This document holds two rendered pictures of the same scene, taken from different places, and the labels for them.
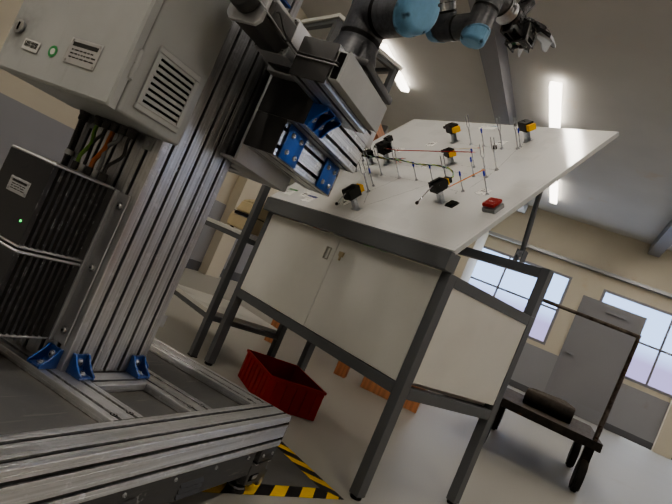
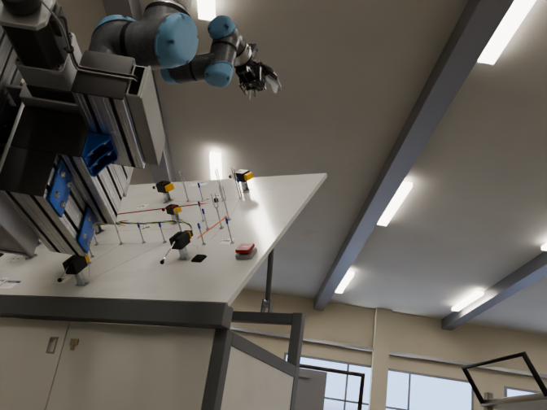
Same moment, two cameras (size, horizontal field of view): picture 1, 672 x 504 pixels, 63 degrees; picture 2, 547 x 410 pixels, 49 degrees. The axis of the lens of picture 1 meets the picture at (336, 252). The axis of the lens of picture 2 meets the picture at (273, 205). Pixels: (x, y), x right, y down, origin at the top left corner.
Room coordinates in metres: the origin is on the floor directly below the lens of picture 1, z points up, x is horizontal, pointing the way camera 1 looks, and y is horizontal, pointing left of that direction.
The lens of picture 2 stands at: (0.18, 0.26, 0.46)
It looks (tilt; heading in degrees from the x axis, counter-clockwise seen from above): 23 degrees up; 336
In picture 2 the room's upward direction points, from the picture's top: 9 degrees clockwise
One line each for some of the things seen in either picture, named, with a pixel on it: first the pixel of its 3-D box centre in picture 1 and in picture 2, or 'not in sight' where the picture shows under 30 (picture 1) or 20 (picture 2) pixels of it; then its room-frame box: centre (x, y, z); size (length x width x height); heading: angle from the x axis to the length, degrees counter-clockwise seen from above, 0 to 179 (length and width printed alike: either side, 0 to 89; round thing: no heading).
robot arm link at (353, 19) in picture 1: (371, 15); (116, 49); (1.47, 0.16, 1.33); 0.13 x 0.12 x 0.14; 40
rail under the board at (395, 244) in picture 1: (342, 227); (69, 309); (2.25, 0.01, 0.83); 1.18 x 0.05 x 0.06; 40
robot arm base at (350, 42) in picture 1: (353, 55); not in sight; (1.48, 0.17, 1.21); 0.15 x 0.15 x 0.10
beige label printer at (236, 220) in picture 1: (263, 220); not in sight; (2.98, 0.42, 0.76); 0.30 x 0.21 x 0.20; 133
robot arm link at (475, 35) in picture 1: (474, 26); (215, 66); (1.56, -0.11, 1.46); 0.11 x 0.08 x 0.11; 40
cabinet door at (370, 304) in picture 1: (366, 301); (124, 390); (2.05, -0.18, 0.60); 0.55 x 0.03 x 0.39; 40
